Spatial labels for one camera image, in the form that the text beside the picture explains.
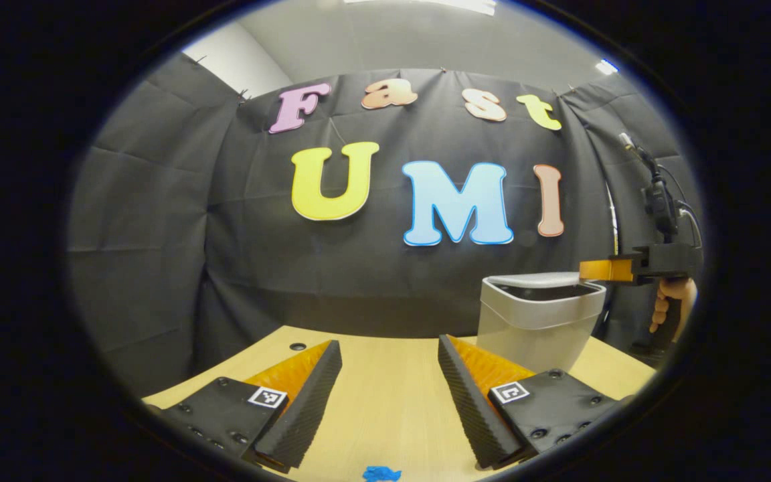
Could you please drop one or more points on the ceiling light panel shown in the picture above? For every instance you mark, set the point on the ceiling light panel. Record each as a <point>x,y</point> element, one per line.
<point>425,4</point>
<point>606,66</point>

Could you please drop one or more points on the black backdrop cloth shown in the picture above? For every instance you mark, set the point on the black backdrop cloth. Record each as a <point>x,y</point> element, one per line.
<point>171,234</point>

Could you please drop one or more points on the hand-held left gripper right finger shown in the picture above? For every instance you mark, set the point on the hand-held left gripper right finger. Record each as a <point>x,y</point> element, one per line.
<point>472,408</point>

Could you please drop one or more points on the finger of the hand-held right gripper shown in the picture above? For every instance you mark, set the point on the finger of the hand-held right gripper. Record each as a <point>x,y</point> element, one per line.
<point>603,269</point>

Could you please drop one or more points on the wooden desktop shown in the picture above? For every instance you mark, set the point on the wooden desktop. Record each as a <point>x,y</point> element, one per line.
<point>389,402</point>

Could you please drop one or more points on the blue paper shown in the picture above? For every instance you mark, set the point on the blue paper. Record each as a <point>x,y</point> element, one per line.
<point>380,474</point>

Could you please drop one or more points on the grey desktop garbage bin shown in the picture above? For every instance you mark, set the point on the grey desktop garbage bin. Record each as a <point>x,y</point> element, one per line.
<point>533,321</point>

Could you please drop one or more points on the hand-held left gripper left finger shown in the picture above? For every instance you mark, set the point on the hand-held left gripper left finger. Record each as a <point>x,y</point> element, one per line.
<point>305,408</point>

